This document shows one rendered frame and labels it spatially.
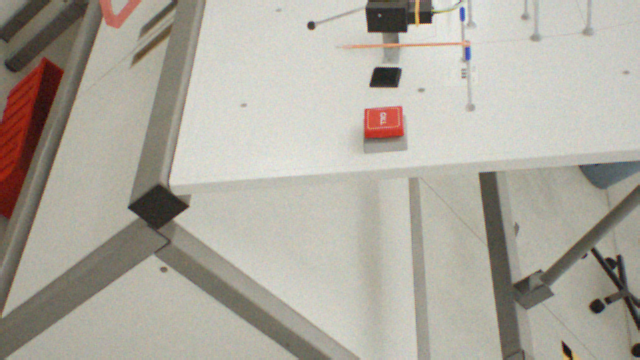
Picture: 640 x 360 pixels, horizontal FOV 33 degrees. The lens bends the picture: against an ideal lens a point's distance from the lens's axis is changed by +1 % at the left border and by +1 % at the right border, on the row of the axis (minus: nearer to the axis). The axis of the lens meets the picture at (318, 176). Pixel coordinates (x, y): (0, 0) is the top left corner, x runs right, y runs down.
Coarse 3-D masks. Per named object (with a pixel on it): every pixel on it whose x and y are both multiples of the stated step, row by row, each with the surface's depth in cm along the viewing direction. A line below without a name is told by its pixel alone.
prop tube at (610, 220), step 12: (636, 192) 157; (624, 204) 158; (636, 204) 157; (612, 216) 160; (624, 216) 159; (600, 228) 161; (612, 228) 161; (588, 240) 163; (576, 252) 164; (564, 264) 166; (540, 276) 170; (552, 276) 168
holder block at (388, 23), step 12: (372, 0) 149; (384, 0) 149; (396, 0) 148; (408, 0) 148; (372, 12) 148; (384, 12) 147; (396, 12) 147; (372, 24) 149; (384, 24) 148; (396, 24) 148
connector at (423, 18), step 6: (414, 0) 149; (420, 0) 149; (426, 0) 149; (408, 6) 148; (414, 6) 148; (420, 6) 148; (426, 6) 148; (432, 6) 149; (408, 12) 147; (414, 12) 147; (420, 12) 147; (426, 12) 147; (432, 12) 148; (408, 18) 148; (414, 18) 148; (420, 18) 148; (426, 18) 148; (408, 24) 148; (414, 24) 148; (420, 24) 148
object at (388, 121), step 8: (368, 112) 139; (376, 112) 138; (384, 112) 138; (392, 112) 138; (400, 112) 138; (368, 120) 137; (376, 120) 137; (384, 120) 137; (392, 120) 137; (400, 120) 137; (368, 128) 136; (376, 128) 136; (384, 128) 136; (392, 128) 136; (400, 128) 135; (368, 136) 136; (376, 136) 136; (384, 136) 136; (392, 136) 136
